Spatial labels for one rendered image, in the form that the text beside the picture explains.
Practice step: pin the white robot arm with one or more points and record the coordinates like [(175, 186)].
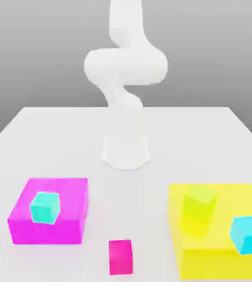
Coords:
[(126, 66)]

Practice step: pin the small lime cube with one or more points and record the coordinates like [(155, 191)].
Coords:
[(198, 207)]

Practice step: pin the small turquoise cube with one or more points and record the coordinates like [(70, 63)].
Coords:
[(45, 208)]

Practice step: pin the small pink cube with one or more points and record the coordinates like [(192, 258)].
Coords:
[(120, 257)]

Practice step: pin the small cyan cube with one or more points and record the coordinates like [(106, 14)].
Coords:
[(248, 234)]

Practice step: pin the large magenta box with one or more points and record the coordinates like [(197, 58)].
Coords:
[(73, 198)]

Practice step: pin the large yellow box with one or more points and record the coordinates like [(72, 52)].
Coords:
[(222, 262)]

